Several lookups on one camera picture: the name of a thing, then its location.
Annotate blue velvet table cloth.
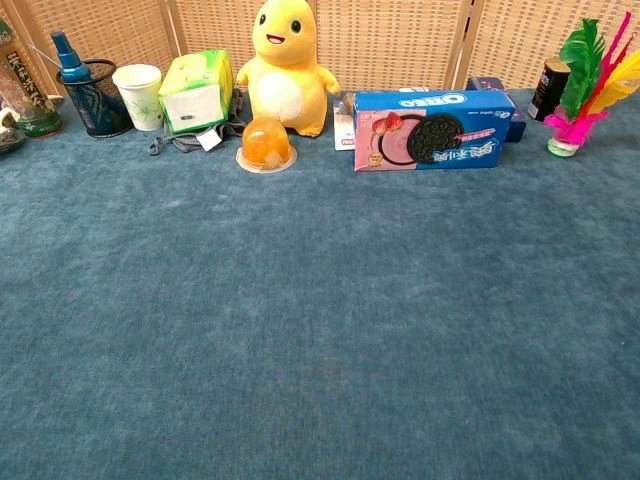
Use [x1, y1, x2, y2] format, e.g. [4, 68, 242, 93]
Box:
[0, 87, 640, 480]

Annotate orange jelly cup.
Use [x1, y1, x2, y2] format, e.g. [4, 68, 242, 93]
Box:
[235, 118, 299, 175]

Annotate white and red card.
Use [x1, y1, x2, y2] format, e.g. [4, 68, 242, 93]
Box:
[333, 106, 357, 151]

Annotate blue Oreo cookie box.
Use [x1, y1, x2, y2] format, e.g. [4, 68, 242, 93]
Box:
[352, 90, 517, 173]

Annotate grey cloth with tag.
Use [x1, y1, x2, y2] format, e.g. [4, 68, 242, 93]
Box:
[148, 89, 247, 156]

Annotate yellow plush dinosaur toy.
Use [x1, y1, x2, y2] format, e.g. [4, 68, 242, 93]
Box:
[235, 0, 342, 139]

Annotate green tissue pack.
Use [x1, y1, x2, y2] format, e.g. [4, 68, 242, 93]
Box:
[157, 48, 235, 136]

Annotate woven bamboo folding screen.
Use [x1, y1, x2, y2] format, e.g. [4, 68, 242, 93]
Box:
[0, 0, 640, 97]

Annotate white paper cup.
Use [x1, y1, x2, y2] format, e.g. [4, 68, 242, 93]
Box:
[111, 63, 165, 133]

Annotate black mesh pen holder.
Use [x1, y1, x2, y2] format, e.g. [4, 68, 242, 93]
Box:
[55, 59, 134, 139]

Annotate black and gold can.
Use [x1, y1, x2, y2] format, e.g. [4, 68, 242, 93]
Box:
[527, 57, 572, 123]

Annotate blue spray bottle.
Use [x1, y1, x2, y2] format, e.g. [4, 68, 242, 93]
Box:
[50, 30, 94, 85]

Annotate colourful feather shuttlecock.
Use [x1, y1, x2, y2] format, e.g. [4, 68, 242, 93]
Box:
[543, 11, 640, 160]

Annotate small dark figurine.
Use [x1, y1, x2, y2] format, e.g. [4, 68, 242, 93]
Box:
[0, 105, 27, 154]

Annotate green tea bottle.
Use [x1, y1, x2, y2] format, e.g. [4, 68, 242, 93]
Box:
[0, 17, 65, 139]

